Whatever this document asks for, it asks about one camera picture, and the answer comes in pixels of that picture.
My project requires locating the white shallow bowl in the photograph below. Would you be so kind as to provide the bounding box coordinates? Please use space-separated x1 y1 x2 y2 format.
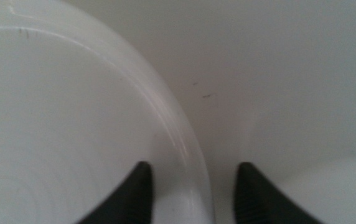
0 0 216 224

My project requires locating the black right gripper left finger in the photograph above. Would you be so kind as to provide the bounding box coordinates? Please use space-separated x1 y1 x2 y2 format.
77 161 153 224

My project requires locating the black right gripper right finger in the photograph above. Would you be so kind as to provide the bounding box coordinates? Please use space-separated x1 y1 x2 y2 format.
233 161 324 224

